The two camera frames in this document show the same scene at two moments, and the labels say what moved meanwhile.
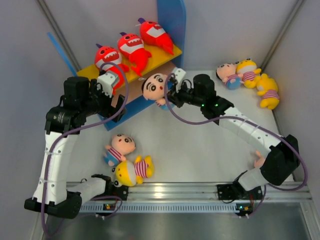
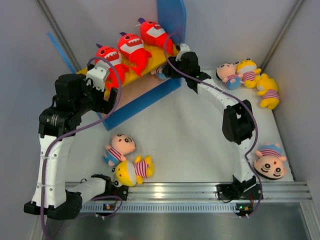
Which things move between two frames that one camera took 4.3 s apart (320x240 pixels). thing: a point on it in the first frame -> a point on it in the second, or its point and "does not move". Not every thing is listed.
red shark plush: x=152 y=33 does not move
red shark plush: x=108 y=59 does not move
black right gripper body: x=184 y=95 -> x=179 y=65
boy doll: x=153 y=88 -> x=158 y=72
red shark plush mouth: x=132 y=46 does not move
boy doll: x=227 y=72 does not move
